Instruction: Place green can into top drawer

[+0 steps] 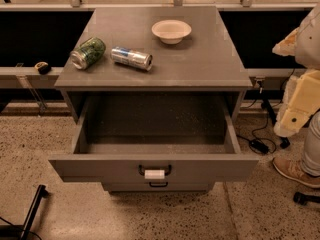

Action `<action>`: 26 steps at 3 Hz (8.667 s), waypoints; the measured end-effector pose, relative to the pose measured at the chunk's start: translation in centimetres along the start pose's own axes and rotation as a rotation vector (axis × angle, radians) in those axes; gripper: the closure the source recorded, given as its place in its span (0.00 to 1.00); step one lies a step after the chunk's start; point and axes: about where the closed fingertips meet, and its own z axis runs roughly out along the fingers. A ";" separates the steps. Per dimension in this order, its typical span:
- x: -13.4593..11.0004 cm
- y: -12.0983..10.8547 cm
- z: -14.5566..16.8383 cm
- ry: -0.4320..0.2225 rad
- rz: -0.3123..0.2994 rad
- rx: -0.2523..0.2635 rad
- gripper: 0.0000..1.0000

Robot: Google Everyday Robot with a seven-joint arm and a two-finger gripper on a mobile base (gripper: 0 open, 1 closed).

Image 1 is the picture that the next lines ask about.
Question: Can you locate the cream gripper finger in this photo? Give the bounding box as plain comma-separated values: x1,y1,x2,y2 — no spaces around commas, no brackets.
274,69,320,137
272,29,298,56

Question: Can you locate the green soda can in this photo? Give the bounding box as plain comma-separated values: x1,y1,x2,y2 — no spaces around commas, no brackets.
70,37,106,70

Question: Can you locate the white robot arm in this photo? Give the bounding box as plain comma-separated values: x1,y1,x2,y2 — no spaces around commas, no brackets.
272,5,320,137

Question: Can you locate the grey drawer cabinet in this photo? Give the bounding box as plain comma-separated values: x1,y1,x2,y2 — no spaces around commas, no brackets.
55,7,251,191

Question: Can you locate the silver blue energy can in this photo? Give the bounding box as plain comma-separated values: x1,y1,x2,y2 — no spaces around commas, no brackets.
110,47,153,71

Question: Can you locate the open grey top drawer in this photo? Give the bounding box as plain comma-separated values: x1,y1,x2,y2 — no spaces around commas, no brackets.
49,93,258,191

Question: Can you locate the black tripod leg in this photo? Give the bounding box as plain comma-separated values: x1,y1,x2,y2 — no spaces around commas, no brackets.
260,92,290,149

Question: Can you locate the grey trouser leg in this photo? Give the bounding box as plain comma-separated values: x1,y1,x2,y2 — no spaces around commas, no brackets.
302,112,320,177

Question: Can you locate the tan sneaker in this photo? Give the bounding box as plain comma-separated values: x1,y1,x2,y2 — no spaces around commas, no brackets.
272,157,320,189

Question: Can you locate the black object on floor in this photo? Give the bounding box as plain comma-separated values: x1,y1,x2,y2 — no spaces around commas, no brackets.
293,192,320,205

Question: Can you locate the white paper bowl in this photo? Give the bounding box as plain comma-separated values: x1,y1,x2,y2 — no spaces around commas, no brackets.
151,20,192,44

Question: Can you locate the yellow black tape measure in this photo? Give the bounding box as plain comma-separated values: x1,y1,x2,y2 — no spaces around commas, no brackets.
34,62,51,75

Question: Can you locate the black stand leg left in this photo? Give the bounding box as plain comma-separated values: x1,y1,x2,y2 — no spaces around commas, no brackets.
0,183,50,240

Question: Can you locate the black power adapter with cable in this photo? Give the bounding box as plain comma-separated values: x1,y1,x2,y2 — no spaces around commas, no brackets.
235,68,297,156

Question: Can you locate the white tag on handle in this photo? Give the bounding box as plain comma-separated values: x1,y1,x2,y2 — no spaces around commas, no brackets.
144,170,165,180

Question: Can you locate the black lower drawer handle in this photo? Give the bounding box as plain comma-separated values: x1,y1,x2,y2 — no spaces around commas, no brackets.
149,182,168,188

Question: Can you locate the black drawer handle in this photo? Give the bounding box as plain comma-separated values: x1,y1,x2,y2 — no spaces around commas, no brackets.
149,182,168,188
138,165,172,177

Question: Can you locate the black top drawer handle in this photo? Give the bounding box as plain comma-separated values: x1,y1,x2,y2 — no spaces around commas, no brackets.
138,165,172,177

